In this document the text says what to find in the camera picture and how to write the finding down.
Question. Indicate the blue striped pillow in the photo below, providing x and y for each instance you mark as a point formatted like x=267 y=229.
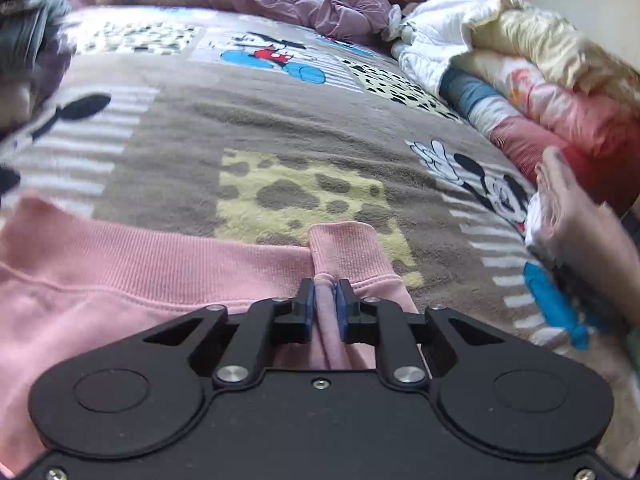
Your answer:
x=475 y=95

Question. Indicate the lavender white folded quilt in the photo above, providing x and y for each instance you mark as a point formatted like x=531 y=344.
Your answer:
x=30 y=90

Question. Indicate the cartoon printed blanket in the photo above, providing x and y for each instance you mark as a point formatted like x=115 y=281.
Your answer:
x=225 y=125

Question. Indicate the red pillow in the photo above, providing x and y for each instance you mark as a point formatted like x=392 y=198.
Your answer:
x=575 y=160

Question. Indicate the grey folded quilt stack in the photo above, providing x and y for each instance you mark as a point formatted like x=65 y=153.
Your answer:
x=30 y=30

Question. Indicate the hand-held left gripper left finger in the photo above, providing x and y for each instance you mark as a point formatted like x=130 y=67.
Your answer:
x=308 y=310

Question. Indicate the folded beige clothes stack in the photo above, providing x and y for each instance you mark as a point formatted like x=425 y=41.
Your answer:
x=585 y=230

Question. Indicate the pink sweatshirt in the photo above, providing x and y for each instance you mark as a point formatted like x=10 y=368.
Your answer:
x=125 y=270

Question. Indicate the cream quilt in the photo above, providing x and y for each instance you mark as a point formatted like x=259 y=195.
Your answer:
x=550 y=40

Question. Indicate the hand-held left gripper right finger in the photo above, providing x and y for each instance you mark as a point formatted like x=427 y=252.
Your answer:
x=342 y=310

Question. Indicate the pink floral quilt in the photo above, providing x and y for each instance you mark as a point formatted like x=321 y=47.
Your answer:
x=560 y=100

